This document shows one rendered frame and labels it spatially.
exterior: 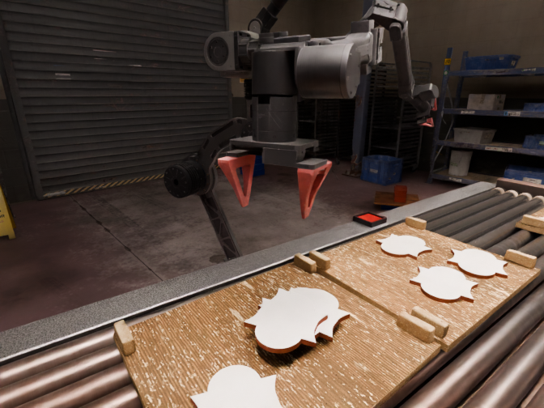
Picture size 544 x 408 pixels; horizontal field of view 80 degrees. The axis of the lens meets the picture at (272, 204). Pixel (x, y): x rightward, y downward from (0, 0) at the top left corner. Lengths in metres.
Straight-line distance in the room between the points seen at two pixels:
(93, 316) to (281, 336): 0.38
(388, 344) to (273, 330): 0.19
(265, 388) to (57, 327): 0.41
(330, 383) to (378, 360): 0.09
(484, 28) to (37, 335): 6.07
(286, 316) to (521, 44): 5.68
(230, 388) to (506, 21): 5.93
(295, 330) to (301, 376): 0.06
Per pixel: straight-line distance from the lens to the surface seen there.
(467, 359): 0.65
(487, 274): 0.86
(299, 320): 0.55
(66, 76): 5.12
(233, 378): 0.51
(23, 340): 0.74
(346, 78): 0.37
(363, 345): 0.58
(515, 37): 6.03
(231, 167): 0.44
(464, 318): 0.70
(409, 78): 1.61
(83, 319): 0.74
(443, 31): 6.36
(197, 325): 0.61
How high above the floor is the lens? 1.32
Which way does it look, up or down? 19 degrees down
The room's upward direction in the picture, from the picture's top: straight up
